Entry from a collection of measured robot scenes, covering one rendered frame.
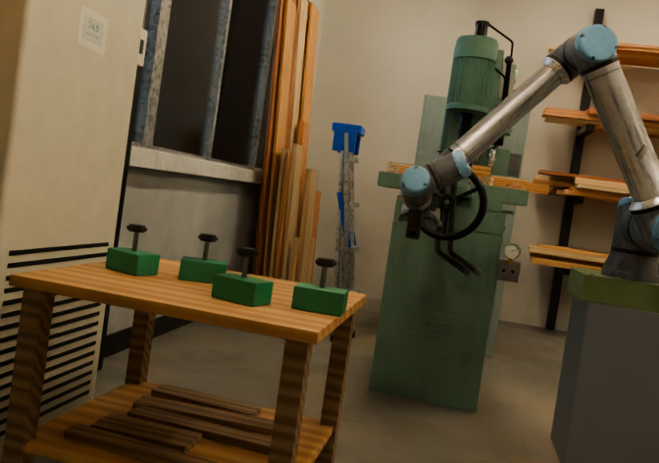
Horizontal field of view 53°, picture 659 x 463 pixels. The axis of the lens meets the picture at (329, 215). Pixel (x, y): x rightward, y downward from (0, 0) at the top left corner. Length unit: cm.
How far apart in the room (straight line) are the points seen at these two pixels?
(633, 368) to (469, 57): 134
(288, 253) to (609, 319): 220
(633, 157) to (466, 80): 88
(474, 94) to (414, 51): 259
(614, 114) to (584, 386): 87
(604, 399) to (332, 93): 364
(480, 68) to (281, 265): 180
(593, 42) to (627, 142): 32
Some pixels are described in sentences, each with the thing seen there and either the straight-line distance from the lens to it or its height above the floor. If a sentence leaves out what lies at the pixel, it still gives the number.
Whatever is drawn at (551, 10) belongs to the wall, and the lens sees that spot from 544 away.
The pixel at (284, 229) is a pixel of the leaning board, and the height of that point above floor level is 52.
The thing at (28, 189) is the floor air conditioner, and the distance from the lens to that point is 173.
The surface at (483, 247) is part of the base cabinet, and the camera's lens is 267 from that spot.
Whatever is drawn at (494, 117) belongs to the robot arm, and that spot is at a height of 110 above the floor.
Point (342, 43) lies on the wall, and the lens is 544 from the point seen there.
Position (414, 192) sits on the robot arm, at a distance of 200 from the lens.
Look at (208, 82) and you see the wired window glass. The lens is 355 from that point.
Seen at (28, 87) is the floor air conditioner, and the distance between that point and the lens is 170.
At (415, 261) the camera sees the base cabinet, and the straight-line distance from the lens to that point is 269.
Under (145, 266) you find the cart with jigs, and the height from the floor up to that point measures 55.
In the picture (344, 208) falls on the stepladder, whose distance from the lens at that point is 348.
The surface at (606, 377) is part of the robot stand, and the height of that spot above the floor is 32.
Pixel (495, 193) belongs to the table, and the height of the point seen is 87.
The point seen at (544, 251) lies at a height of 59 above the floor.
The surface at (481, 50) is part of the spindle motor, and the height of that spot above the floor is 144.
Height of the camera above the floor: 78
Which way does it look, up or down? 2 degrees down
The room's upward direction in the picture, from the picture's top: 8 degrees clockwise
